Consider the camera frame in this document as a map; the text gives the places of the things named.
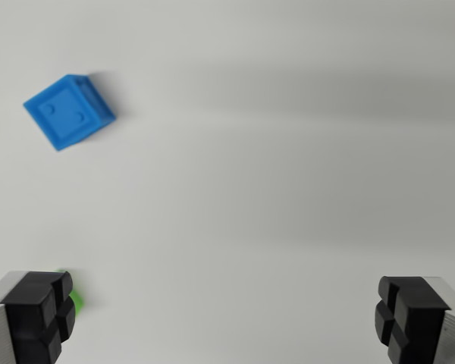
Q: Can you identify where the green embossed cube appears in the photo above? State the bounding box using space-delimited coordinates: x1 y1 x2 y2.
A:
55 268 86 316

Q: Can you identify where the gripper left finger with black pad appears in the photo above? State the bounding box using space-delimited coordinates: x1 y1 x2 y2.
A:
0 270 77 364

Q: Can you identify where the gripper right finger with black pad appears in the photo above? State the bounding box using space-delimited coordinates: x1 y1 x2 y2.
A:
374 275 455 364

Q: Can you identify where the blue embossed cube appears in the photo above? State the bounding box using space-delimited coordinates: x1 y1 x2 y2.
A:
22 73 117 152

